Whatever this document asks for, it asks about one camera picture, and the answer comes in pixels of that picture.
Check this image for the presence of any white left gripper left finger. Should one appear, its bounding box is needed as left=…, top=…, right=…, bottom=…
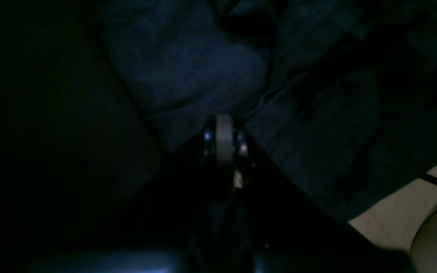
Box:
left=29, top=115, right=226, bottom=273

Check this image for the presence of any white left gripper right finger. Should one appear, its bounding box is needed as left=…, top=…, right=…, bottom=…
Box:
left=224, top=115, right=416, bottom=273

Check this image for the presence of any dark grey T-shirt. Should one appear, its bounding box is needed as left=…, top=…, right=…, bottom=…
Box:
left=96, top=0, right=437, bottom=221

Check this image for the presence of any black table cloth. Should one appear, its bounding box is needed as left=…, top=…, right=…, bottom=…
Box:
left=0, top=0, right=162, bottom=250

